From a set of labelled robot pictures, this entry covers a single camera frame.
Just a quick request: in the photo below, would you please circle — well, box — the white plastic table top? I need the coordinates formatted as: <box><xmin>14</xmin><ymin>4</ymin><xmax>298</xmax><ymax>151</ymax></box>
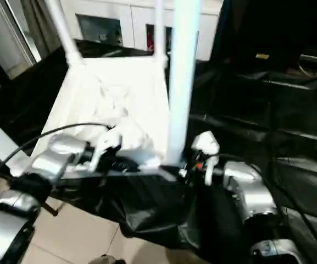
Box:
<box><xmin>9</xmin><ymin>56</ymin><xmax>187</xmax><ymax>177</ymax></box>

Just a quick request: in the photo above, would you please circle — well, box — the black shiny mat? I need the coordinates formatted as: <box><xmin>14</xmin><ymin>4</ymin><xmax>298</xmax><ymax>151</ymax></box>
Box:
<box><xmin>0</xmin><ymin>39</ymin><xmax>317</xmax><ymax>251</ymax></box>

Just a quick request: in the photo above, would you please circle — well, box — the black robot foot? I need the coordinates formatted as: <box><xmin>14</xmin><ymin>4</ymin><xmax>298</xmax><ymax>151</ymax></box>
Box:
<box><xmin>88</xmin><ymin>254</ymin><xmax>126</xmax><ymax>264</ymax></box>

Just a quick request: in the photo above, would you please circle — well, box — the red bottle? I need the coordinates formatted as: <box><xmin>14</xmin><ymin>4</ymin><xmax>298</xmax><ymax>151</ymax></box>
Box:
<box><xmin>147</xmin><ymin>26</ymin><xmax>154</xmax><ymax>51</ymax></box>

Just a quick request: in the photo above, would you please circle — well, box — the white glass-door cabinet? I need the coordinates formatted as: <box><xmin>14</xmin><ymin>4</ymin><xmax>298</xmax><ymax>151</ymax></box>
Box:
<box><xmin>58</xmin><ymin>0</ymin><xmax>225</xmax><ymax>61</ymax></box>

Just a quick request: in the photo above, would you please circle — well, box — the grey curtain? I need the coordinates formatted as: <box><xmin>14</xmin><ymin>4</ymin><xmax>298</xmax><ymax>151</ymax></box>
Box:
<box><xmin>21</xmin><ymin>0</ymin><xmax>63</xmax><ymax>58</ymax></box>

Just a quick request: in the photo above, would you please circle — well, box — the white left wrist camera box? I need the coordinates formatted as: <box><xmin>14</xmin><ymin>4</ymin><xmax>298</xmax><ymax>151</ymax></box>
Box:
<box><xmin>87</xmin><ymin>127</ymin><xmax>124</xmax><ymax>173</ymax></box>

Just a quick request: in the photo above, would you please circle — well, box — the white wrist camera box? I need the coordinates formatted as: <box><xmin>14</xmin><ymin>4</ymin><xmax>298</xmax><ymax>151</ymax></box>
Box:
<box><xmin>190</xmin><ymin>130</ymin><xmax>220</xmax><ymax>185</ymax></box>
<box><xmin>87</xmin><ymin>127</ymin><xmax>124</xmax><ymax>173</ymax></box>

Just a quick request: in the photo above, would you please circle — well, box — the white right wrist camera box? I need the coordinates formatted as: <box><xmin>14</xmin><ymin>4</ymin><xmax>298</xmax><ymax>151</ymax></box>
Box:
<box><xmin>190</xmin><ymin>130</ymin><xmax>220</xmax><ymax>185</ymax></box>

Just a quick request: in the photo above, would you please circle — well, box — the black table frame leg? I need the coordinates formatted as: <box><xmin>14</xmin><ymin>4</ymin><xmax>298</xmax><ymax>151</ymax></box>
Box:
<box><xmin>43</xmin><ymin>201</ymin><xmax>63</xmax><ymax>218</ymax></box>

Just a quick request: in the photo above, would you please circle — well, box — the glass door with grey frame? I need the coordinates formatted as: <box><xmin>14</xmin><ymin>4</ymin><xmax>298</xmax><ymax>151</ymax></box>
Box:
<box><xmin>0</xmin><ymin>0</ymin><xmax>44</xmax><ymax>86</ymax></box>

